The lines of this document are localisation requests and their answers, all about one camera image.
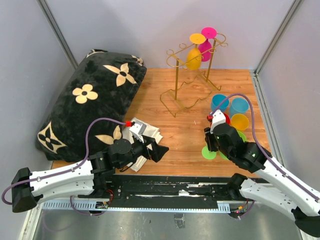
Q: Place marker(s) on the gold wire glass rack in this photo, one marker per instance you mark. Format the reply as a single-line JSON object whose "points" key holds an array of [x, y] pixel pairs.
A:
{"points": [[173, 99]]}

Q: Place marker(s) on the back orange wine glass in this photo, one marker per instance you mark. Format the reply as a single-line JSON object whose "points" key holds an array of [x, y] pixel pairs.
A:
{"points": [[194, 57]]}

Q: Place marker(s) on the red wine glass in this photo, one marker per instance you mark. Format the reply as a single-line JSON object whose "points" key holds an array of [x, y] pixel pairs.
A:
{"points": [[227, 118]]}

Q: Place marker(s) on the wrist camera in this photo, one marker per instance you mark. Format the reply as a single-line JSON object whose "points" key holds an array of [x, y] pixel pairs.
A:
{"points": [[137, 130], [217, 119]]}

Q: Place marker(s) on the yellow wine glass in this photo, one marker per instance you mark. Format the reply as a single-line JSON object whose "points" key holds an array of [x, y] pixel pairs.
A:
{"points": [[240, 122]]}

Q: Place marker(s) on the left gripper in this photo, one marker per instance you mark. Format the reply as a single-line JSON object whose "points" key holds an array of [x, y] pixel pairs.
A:
{"points": [[158, 150]]}

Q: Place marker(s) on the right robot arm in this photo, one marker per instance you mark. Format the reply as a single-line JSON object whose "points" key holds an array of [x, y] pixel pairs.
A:
{"points": [[290, 195]]}

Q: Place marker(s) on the folded beige cloth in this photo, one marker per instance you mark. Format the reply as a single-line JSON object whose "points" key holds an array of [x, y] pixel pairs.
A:
{"points": [[150, 131]]}

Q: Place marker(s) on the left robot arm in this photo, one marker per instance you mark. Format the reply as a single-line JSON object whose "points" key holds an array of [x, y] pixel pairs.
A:
{"points": [[84, 178]]}

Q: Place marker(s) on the green wine glass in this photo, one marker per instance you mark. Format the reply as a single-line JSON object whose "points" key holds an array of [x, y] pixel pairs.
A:
{"points": [[209, 155], [243, 137]]}

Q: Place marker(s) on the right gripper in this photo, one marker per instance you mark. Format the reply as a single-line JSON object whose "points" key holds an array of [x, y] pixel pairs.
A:
{"points": [[209, 139]]}

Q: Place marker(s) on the pink wine glass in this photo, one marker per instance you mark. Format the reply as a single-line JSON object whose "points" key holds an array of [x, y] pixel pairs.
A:
{"points": [[209, 33]]}

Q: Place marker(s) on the light blue wine glass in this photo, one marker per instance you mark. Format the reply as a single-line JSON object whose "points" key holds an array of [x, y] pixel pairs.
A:
{"points": [[238, 106]]}

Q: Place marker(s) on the black floral pillow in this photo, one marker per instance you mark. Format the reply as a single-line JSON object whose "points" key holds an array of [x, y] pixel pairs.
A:
{"points": [[91, 106]]}

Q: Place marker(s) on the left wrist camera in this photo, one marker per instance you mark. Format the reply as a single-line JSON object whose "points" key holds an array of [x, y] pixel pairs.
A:
{"points": [[137, 130]]}

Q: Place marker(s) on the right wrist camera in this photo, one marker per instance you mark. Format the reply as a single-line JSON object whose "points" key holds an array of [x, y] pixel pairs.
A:
{"points": [[217, 119]]}

